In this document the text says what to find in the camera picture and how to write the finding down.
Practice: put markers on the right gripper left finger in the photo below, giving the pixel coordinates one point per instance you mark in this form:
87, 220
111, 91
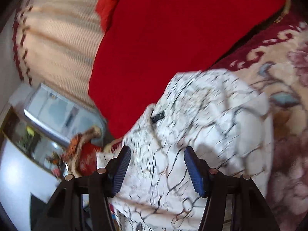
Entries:
64, 210

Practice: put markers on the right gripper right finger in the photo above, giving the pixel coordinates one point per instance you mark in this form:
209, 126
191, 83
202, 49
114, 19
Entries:
249, 208

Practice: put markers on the white black patterned coat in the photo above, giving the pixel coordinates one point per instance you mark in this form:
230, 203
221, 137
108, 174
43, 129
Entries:
227, 123

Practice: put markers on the beige coat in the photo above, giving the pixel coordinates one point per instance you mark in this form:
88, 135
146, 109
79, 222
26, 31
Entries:
92, 133

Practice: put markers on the red gift box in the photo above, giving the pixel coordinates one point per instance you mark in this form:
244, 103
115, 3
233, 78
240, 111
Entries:
88, 159

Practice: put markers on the orange black folded garment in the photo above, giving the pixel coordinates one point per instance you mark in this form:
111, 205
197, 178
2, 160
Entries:
72, 148

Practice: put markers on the wooden display shelf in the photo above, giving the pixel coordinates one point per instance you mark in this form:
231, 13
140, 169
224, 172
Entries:
37, 147

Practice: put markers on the floral plush seat blanket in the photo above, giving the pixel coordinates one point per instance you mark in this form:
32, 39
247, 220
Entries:
274, 61

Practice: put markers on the beige dotted curtain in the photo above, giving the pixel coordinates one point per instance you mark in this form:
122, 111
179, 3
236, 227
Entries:
55, 43

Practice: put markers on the red sofa back cover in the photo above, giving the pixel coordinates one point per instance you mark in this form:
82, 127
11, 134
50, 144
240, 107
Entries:
149, 41

